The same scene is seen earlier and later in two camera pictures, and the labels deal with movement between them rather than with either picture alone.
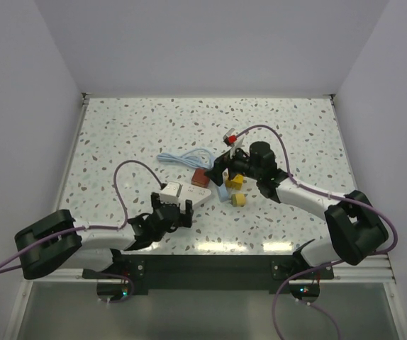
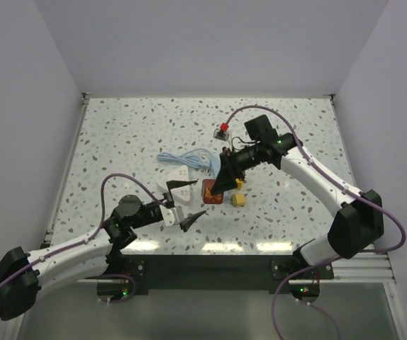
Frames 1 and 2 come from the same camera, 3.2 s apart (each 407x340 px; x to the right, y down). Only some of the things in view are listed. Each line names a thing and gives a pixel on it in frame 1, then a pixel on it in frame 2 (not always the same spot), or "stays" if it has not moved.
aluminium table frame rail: [373, 269] stays
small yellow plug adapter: [238, 200] stays
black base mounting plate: [213, 274] stays
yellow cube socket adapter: [235, 183] stays
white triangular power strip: [196, 194] to [179, 174]
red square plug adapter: [199, 179] to [208, 197]
